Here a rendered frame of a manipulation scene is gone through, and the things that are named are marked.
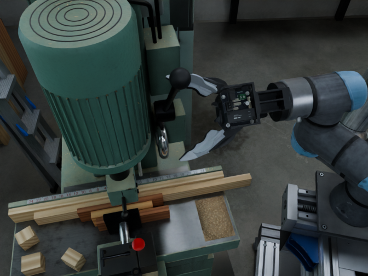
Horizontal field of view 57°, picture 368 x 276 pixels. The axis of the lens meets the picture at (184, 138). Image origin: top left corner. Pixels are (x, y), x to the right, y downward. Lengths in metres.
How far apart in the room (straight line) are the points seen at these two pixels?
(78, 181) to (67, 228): 0.24
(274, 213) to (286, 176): 0.28
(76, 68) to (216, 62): 2.40
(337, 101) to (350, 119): 0.36
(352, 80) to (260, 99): 0.17
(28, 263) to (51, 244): 0.08
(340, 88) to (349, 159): 0.14
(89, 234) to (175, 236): 0.23
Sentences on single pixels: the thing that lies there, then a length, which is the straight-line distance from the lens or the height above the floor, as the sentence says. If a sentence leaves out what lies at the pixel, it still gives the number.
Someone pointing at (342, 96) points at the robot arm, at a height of 1.37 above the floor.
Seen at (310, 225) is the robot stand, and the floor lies 0.76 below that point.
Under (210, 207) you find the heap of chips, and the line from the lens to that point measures 0.97.
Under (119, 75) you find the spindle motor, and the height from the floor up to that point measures 1.44.
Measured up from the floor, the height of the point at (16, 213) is 0.95.
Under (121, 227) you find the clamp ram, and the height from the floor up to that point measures 0.96.
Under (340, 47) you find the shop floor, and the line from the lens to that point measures 3.30.
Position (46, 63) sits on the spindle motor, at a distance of 0.52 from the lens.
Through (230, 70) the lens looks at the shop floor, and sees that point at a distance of 2.81.
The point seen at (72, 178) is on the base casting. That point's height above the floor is 0.80.
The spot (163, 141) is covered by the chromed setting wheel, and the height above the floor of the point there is 1.06.
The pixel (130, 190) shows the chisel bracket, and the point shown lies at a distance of 0.85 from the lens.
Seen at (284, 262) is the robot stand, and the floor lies 0.21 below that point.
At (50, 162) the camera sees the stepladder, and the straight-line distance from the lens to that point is 1.98.
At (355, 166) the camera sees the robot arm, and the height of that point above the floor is 1.26.
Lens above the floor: 1.79
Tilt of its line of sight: 51 degrees down
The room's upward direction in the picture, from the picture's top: straight up
